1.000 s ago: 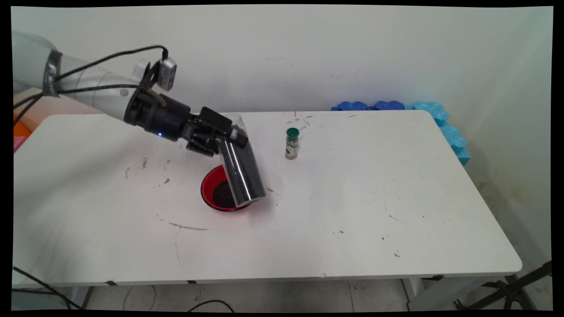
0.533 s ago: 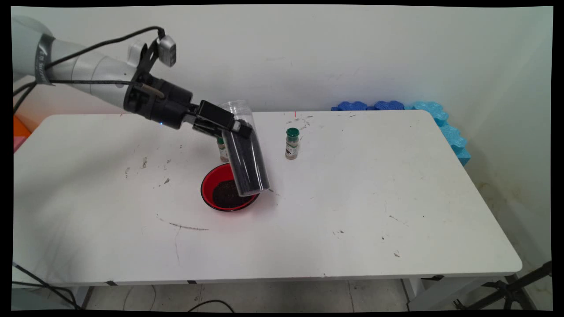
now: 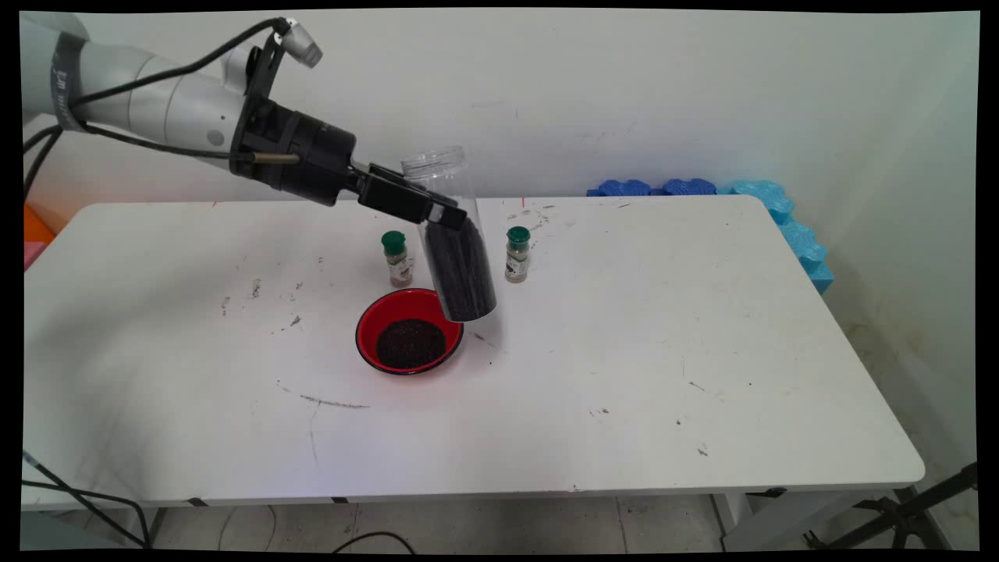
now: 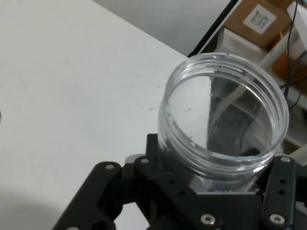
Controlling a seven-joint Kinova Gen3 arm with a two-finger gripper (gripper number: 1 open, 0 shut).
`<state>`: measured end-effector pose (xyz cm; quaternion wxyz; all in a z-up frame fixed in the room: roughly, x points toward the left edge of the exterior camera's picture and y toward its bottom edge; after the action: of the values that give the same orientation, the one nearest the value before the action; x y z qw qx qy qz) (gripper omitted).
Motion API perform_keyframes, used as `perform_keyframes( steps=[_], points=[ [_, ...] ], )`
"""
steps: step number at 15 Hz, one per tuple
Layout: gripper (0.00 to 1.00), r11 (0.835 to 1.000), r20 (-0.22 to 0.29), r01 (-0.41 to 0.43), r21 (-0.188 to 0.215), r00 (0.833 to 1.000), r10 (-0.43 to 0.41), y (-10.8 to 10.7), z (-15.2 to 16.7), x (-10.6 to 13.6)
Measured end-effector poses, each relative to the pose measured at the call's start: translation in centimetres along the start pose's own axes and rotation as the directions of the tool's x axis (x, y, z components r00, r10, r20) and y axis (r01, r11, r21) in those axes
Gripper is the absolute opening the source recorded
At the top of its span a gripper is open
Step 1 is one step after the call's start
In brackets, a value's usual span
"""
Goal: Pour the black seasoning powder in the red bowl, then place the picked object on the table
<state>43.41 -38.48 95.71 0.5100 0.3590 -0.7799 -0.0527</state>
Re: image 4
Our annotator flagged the thin black cable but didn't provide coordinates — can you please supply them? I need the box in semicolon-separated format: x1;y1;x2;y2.
279;0;300;99

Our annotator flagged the white round frame tube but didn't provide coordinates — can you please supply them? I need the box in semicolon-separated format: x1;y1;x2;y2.
259;31;297;70

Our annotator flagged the cardboard box with white label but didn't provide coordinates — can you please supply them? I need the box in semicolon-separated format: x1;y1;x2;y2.
224;0;299;47

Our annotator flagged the clear plastic jar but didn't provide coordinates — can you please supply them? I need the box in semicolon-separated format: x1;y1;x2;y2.
158;52;289;194

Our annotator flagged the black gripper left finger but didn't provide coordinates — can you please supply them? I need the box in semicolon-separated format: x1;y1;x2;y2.
51;133;223;230

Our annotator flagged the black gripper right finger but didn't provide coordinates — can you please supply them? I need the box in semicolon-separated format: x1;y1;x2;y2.
241;148;307;230

